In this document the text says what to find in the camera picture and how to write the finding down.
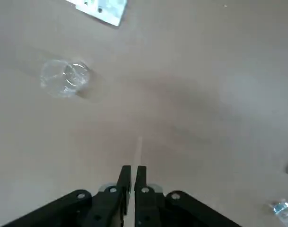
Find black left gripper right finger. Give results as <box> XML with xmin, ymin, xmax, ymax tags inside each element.
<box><xmin>133</xmin><ymin>165</ymin><xmax>242</xmax><ymax>227</ymax></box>

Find large glass beaker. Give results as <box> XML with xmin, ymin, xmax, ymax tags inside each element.
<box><xmin>39</xmin><ymin>59</ymin><xmax>91</xmax><ymax>99</ymax></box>

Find white test tube rack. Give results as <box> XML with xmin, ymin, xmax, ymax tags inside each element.
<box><xmin>65</xmin><ymin>0</ymin><xmax>128</xmax><ymax>27</ymax></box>

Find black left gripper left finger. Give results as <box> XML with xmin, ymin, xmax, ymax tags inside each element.
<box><xmin>1</xmin><ymin>165</ymin><xmax>131</xmax><ymax>227</ymax></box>

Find small glass beaker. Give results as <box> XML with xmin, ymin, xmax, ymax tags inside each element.
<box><xmin>268</xmin><ymin>199</ymin><xmax>288</xmax><ymax>227</ymax></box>

